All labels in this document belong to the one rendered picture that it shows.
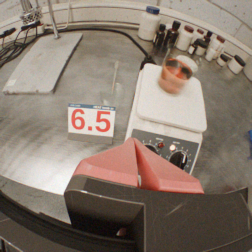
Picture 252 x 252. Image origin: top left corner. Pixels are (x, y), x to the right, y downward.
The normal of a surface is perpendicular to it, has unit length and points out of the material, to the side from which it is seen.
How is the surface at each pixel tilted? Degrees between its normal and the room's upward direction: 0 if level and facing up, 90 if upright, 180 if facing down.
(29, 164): 0
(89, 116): 40
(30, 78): 0
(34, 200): 0
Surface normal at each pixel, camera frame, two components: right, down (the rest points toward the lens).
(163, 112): 0.09, -0.40
